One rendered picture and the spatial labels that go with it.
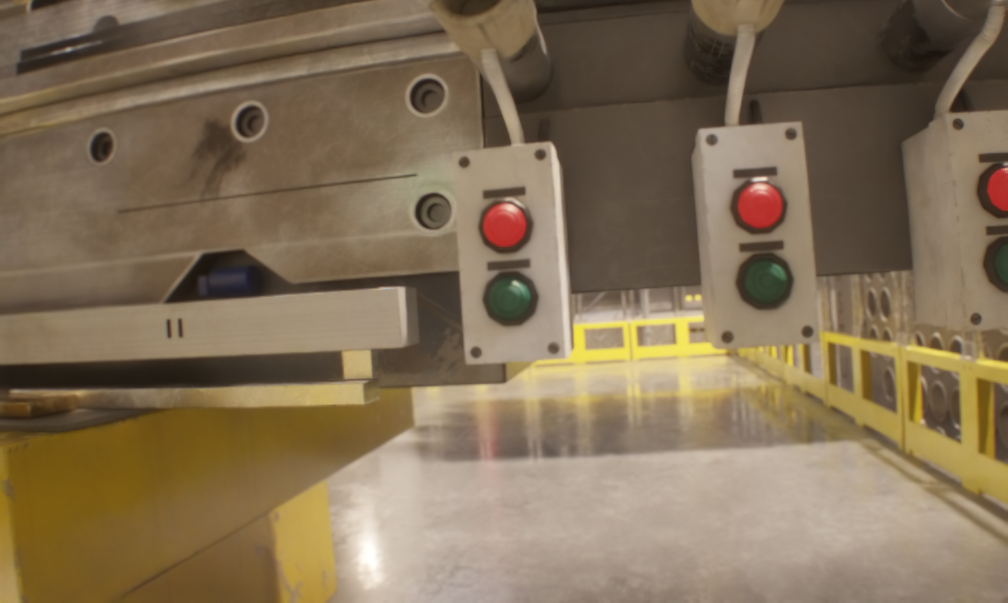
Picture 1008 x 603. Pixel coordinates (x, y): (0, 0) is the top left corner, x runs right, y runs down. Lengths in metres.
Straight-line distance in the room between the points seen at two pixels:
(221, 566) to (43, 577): 0.78
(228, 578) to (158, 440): 0.72
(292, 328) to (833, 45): 0.51
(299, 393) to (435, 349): 0.16
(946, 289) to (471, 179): 0.35
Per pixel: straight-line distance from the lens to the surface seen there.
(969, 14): 0.55
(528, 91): 0.59
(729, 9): 0.47
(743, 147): 0.49
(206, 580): 1.31
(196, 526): 0.72
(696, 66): 0.60
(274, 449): 0.84
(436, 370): 0.66
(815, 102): 0.60
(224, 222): 0.71
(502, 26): 0.46
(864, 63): 0.65
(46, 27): 1.07
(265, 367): 0.73
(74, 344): 0.71
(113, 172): 0.81
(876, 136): 0.61
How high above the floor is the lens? 0.66
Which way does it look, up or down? 1 degrees up
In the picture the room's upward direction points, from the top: 4 degrees counter-clockwise
